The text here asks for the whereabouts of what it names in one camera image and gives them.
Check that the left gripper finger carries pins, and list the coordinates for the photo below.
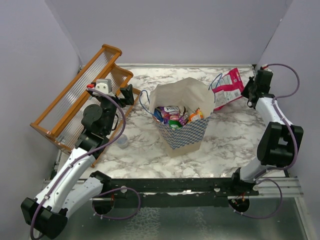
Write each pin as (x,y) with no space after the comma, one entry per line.
(123,100)
(129,94)

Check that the blue checkered paper bag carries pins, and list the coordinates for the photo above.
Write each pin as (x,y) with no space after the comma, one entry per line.
(192,94)

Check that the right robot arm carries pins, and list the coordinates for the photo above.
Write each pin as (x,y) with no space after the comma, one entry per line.
(279,145)

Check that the green snack pack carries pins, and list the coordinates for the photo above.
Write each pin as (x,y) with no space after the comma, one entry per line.
(174,124)

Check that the small clear plastic cup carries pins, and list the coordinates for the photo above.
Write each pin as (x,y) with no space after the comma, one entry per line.
(123,141)

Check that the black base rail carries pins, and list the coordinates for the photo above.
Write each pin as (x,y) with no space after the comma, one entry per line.
(180,192)

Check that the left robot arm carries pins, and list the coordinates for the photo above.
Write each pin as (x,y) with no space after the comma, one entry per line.
(47,213)

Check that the orange snack pack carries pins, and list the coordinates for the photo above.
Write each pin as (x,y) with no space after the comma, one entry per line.
(196,115)

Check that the pink snack bag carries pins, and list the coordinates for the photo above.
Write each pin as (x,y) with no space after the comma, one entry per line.
(227,88)

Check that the purple berries snack pack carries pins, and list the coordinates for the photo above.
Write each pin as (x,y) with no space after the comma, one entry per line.
(169,113)

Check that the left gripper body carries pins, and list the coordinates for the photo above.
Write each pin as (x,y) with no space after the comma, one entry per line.
(107,104)

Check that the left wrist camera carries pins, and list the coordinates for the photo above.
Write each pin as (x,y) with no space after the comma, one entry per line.
(102,85)

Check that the brown chocolate candy pack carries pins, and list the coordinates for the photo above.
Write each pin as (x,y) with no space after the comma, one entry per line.
(184,117)

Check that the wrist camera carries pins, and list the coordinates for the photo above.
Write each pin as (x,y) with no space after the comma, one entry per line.
(265,67)
(102,85)

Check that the orange wooden rack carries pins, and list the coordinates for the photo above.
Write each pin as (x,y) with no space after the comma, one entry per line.
(60,123)

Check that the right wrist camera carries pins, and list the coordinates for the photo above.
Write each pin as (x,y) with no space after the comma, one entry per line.
(265,67)

